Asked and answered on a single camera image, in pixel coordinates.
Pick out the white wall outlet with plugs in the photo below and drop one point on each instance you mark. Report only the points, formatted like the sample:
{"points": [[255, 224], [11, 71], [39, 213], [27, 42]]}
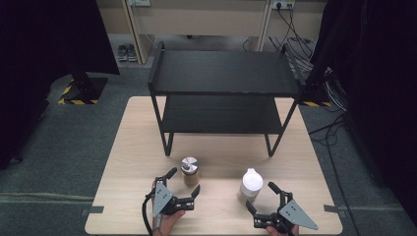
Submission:
{"points": [[284, 4]]}

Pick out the spice jar with silver lid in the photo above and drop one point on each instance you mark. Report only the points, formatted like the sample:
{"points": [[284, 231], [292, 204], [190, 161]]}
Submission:
{"points": [[190, 177]]}

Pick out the black stand with striped tape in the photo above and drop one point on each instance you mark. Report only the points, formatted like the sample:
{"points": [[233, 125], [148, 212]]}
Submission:
{"points": [[314, 93], [83, 88]]}

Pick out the white plastic bottle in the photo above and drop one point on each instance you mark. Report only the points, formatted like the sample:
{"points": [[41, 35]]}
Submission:
{"points": [[250, 187]]}

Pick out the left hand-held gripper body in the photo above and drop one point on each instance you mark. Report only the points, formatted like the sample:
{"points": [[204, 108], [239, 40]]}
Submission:
{"points": [[163, 200]]}

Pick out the grey shoe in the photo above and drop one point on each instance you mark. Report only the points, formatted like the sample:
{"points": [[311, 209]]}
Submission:
{"points": [[122, 53], [132, 53]]}

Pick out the black two-tier shelf rack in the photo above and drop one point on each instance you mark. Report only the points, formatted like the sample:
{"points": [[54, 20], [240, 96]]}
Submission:
{"points": [[226, 72]]}

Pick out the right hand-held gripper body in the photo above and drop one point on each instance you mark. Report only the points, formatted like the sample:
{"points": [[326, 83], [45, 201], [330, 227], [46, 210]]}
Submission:
{"points": [[295, 214]]}

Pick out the person's left hand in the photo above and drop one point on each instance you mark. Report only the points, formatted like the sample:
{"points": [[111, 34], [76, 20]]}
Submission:
{"points": [[165, 224]]}

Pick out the dark curtain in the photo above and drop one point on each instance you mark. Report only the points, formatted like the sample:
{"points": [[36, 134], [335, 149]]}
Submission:
{"points": [[39, 49], [380, 82]]}

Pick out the person's right hand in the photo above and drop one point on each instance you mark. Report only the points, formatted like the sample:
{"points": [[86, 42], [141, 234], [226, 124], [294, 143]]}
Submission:
{"points": [[277, 232]]}

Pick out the grey tape strip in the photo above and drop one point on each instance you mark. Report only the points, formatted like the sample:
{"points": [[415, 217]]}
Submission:
{"points": [[92, 210], [334, 209]]}

